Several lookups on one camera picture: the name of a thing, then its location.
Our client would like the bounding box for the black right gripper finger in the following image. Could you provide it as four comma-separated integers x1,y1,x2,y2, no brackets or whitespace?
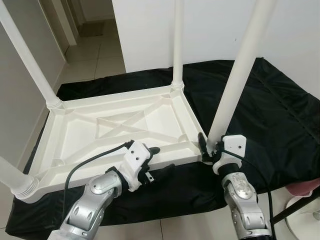
198,132,211,159

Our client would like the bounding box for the white plastic children table top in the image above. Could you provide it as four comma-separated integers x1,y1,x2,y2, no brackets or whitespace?
15,82,213,203

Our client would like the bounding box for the white plastic table leg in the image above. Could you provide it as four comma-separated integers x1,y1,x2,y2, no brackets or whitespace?
0,0,63,110
206,0,278,151
0,156,38,200
171,0,185,90

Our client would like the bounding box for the black fabric table cloth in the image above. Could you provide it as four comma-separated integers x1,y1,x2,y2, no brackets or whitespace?
5,57,320,238

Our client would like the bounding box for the black metal pole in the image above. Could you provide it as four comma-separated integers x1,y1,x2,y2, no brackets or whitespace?
270,192,320,226

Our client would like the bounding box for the pink round stool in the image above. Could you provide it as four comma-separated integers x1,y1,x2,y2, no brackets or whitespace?
290,179,320,197

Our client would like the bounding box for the white round floor fan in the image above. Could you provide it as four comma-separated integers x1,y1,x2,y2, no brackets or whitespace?
285,197,320,240

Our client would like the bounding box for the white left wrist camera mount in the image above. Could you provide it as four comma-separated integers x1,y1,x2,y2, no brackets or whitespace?
122,141,155,192

